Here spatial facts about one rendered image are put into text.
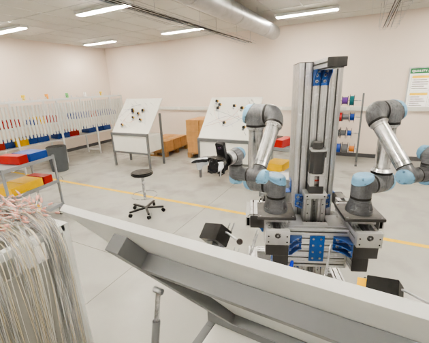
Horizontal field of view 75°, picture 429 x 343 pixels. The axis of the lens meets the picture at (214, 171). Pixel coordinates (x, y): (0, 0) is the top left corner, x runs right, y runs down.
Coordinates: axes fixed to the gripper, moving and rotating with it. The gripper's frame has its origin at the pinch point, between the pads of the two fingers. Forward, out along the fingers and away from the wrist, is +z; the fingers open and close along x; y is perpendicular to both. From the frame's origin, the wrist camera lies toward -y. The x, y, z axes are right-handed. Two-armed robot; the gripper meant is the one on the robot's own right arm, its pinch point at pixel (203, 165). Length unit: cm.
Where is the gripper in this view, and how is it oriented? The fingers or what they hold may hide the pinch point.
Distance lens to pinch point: 126.4
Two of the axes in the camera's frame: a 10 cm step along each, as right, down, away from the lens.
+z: -5.4, 2.7, -8.0
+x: -8.4, -2.6, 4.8
